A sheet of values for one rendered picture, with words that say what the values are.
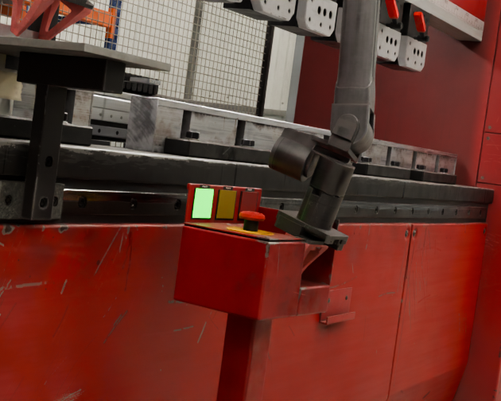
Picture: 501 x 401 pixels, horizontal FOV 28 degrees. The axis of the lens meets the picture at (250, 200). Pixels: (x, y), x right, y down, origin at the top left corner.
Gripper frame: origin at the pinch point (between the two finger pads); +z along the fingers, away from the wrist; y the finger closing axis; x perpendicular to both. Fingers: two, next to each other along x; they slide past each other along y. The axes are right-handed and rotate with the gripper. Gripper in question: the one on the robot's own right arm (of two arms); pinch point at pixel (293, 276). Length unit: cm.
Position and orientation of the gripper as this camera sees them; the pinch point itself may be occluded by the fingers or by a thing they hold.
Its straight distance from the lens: 157.3
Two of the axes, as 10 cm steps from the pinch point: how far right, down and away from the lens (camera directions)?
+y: -7.6, -3.9, 5.3
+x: -5.5, -0.5, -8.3
